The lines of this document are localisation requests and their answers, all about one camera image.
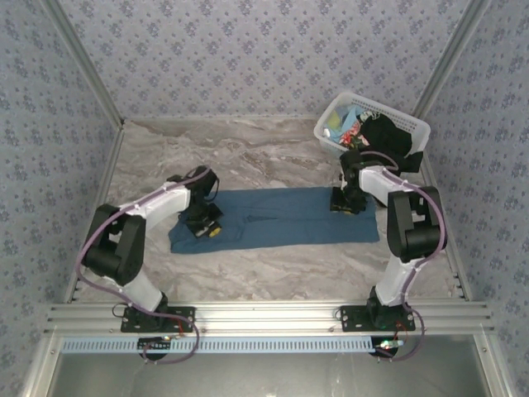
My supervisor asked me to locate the aluminium cross rail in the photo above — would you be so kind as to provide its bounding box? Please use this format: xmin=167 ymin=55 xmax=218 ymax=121
xmin=45 ymin=300 xmax=495 ymax=334

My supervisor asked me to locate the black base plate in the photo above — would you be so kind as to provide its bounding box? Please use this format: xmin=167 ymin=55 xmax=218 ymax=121
xmin=120 ymin=305 xmax=197 ymax=334
xmin=339 ymin=304 xmax=417 ymax=333

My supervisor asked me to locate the aluminium corner post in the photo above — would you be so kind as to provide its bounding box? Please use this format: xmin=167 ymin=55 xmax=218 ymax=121
xmin=411 ymin=0 xmax=493 ymax=123
xmin=43 ymin=0 xmax=126 ymax=127

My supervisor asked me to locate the blue t-shirt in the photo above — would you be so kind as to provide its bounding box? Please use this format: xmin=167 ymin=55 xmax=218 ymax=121
xmin=168 ymin=186 xmax=381 ymax=254

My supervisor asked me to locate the grey sheet metal panel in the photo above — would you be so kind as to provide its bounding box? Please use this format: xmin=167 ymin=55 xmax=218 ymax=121
xmin=24 ymin=333 xmax=508 ymax=397

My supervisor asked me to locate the white slotted cable duct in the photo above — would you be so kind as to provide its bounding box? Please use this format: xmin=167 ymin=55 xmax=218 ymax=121
xmin=61 ymin=336 xmax=384 ymax=355

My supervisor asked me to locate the white plastic basket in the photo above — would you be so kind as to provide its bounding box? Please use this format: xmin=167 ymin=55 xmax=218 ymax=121
xmin=312 ymin=91 xmax=431 ymax=160

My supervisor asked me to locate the light blue garment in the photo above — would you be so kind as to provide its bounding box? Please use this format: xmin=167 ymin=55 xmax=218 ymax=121
xmin=328 ymin=105 xmax=367 ymax=141

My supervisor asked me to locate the black t-shirt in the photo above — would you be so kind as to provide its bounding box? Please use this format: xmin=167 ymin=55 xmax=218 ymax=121
xmin=359 ymin=113 xmax=425 ymax=174

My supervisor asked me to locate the floral print garment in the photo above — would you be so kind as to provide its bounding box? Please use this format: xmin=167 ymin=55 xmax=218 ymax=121
xmin=339 ymin=123 xmax=371 ymax=152

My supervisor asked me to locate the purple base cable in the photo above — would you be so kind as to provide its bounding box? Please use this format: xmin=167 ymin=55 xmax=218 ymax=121
xmin=111 ymin=304 xmax=200 ymax=365
xmin=374 ymin=304 xmax=425 ymax=363

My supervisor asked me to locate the small black circuit board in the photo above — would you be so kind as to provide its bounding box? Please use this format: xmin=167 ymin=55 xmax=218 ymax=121
xmin=373 ymin=337 xmax=405 ymax=357
xmin=138 ymin=337 xmax=174 ymax=351

